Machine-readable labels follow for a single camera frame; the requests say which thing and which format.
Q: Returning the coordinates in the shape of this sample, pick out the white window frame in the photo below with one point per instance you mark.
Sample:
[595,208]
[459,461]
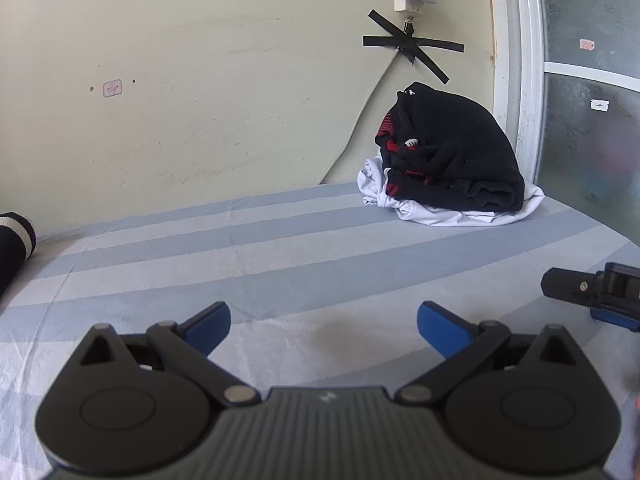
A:
[530,60]

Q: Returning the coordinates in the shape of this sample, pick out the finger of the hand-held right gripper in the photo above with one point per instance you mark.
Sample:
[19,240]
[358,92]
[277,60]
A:
[565,285]

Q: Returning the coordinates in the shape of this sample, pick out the blue white striped bed sheet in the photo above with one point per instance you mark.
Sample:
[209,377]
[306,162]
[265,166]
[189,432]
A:
[300,250]

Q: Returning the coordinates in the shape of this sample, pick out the small red-print wall sticker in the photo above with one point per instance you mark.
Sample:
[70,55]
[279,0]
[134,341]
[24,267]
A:
[112,88]

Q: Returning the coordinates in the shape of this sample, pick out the pink window sticker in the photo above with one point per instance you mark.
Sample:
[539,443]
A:
[587,45]

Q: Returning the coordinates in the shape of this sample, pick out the plain black garment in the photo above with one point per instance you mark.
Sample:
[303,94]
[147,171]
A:
[460,135]

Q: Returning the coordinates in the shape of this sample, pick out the black tape cross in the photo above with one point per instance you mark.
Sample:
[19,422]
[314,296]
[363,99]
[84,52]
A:
[425,46]

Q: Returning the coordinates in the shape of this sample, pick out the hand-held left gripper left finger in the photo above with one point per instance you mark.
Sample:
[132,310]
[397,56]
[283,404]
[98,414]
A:
[210,326]

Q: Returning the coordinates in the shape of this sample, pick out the folded black white-striped cloth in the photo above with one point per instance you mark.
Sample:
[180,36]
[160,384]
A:
[15,240]

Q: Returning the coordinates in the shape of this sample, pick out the white window sticker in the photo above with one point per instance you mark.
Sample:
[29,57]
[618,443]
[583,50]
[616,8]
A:
[599,104]

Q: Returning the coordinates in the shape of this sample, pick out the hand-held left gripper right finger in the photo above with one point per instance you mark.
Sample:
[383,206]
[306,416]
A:
[440,328]

